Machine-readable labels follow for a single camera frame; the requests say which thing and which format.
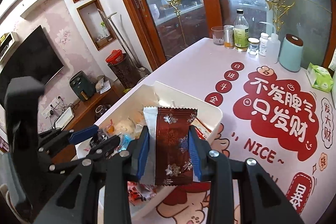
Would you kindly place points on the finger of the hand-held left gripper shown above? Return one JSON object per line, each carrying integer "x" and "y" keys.
{"x": 81, "y": 134}
{"x": 105, "y": 146}

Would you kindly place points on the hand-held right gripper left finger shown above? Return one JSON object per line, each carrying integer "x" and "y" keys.
{"x": 143, "y": 155}

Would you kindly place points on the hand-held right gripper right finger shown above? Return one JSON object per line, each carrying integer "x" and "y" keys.
{"x": 193, "y": 153}

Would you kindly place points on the dark red snowflake snack packet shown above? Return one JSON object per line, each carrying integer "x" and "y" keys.
{"x": 170, "y": 140}

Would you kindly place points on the large clear bag yellow pastries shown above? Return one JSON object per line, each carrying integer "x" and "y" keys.
{"x": 126, "y": 125}

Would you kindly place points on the red cookie packet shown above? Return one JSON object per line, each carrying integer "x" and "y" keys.
{"x": 140, "y": 193}

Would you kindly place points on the white plastic storage tray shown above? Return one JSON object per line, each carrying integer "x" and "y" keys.
{"x": 183, "y": 98}

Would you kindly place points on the white router box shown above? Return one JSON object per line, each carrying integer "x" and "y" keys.
{"x": 64, "y": 116}

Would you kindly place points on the wooden side table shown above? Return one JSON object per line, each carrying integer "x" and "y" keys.
{"x": 84, "y": 108}

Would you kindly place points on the dark glass bowl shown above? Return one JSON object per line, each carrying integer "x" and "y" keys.
{"x": 102, "y": 111}

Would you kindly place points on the dark green air fryer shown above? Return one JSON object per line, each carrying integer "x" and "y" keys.
{"x": 82, "y": 86}

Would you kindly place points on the black television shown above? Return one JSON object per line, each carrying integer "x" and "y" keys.
{"x": 29, "y": 64}

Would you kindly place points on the dark jar with red lid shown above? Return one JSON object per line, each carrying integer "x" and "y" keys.
{"x": 120, "y": 69}

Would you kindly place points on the printed pink table cover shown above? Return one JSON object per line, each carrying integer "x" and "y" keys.
{"x": 197, "y": 61}

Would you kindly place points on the clear drinking glass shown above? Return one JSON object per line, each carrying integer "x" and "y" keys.
{"x": 218, "y": 36}

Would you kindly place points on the metal drink can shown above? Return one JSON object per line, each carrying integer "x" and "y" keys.
{"x": 229, "y": 37}

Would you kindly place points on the small glass jar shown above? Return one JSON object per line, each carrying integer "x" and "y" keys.
{"x": 253, "y": 47}

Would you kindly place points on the glass bottle with green label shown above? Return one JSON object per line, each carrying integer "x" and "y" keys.
{"x": 241, "y": 35}

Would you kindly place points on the white pill bottle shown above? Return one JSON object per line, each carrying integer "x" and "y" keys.
{"x": 263, "y": 45}

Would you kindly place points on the white squeeze bottle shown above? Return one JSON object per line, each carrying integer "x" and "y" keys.
{"x": 273, "y": 48}

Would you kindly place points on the teal canister with brown lid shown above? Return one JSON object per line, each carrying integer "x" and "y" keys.
{"x": 290, "y": 53}

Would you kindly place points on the green tissue pack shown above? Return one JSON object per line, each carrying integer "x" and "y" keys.
{"x": 320, "y": 78}

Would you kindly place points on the white wall outlet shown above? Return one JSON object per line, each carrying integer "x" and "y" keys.
{"x": 51, "y": 107}

